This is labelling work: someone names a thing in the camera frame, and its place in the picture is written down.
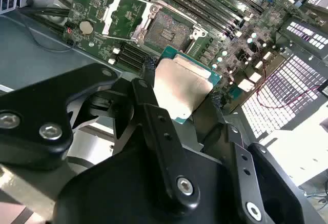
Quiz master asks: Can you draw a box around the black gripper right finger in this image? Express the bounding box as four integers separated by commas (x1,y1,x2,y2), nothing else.
192,93,308,224

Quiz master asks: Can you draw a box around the silver topped CPU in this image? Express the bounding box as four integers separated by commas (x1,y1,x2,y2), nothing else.
152,45,222,125

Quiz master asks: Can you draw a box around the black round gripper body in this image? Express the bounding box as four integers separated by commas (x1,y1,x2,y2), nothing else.
52,117,240,224

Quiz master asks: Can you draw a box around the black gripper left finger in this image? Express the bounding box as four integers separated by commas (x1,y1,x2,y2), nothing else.
0,56,202,211

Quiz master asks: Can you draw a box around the metal socket cover frame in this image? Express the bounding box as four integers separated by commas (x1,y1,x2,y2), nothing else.
101,0,154,43

